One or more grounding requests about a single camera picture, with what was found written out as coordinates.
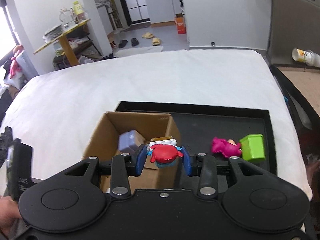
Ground purple cube figurine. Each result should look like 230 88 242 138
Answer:
118 129 145 154

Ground red blue figurine with mug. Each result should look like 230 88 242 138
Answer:
147 136 183 168

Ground brown cardboard box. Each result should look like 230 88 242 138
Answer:
83 112 180 191

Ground person's left hand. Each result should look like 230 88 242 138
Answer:
0 196 22 237

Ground black rectangular tray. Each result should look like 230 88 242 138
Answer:
116 101 277 175

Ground magenta dinosaur toy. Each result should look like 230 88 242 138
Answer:
212 137 242 158

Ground green hexagonal container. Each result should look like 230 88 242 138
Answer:
240 134 266 163

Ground wooden yellow table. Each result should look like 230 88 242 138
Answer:
33 18 91 66

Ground black slipper pair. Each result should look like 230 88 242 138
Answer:
118 37 139 49

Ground beige slipper pair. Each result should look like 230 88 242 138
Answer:
142 32 161 46

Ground black side table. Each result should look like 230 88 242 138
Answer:
269 64 320 140

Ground orange cardboard box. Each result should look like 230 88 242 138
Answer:
175 16 187 35

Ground glass jar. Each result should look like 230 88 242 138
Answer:
59 8 75 30

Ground yellow lidded bottle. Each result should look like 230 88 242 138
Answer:
73 1 86 22

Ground stacked paper cups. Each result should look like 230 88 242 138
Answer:
291 48 320 68

